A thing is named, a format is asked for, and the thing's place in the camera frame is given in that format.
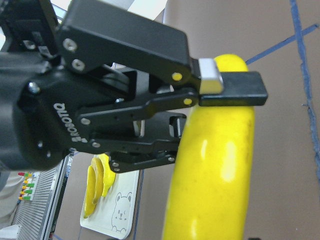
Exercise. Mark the white rectangular bear tray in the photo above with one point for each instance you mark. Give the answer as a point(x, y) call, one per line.
point(113, 215)

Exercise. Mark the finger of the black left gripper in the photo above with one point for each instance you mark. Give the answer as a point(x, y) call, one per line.
point(94, 33)
point(157, 147)

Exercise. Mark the yellow banana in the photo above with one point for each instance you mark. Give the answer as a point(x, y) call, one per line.
point(89, 205)
point(108, 175)
point(99, 176)
point(209, 190)

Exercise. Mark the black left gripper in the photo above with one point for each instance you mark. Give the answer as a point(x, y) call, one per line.
point(39, 98)

